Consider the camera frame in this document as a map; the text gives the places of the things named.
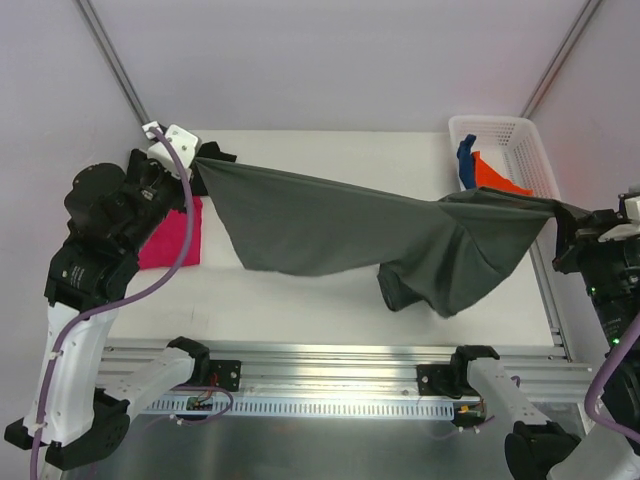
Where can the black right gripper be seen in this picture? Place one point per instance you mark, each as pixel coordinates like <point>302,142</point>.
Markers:
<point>570,232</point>

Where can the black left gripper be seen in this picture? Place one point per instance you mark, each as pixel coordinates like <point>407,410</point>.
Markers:
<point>201,168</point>

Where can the grey t shirt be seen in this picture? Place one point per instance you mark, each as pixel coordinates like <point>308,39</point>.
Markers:
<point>360,235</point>

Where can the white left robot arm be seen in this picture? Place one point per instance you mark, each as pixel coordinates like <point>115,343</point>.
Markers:
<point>113,212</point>

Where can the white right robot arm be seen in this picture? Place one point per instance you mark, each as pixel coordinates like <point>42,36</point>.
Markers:
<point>538,448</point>

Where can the pink folded t shirt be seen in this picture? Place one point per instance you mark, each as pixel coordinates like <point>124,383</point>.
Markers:
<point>165,244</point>

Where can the black folded t shirt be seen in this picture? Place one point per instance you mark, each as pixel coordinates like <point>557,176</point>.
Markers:
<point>208,154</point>

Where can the orange t shirt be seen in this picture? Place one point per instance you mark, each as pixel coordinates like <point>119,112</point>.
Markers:
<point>487,176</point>

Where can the white plastic basket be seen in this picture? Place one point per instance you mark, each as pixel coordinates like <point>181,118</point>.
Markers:
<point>510,145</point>

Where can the blue t shirt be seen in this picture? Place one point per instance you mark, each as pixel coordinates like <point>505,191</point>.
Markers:
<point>466,162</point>

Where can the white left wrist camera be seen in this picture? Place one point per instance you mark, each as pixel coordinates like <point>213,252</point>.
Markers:
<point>183,142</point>

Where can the right aluminium corner post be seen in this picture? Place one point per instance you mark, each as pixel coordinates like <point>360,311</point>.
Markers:
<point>577,29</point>

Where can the aluminium corner post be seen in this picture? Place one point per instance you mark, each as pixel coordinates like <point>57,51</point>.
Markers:
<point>103,42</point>
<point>577,29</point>

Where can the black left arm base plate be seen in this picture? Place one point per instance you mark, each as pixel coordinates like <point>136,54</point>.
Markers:
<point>224,374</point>

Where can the left aluminium corner post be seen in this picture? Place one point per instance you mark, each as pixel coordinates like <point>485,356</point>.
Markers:
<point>103,42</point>

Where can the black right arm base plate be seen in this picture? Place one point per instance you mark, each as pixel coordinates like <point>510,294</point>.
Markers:
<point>437,380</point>

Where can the aluminium mounting rail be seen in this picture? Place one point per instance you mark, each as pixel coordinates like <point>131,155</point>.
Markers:
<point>386,372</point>

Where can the white slotted cable duct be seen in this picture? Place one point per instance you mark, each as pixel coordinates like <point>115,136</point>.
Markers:
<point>404,408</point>

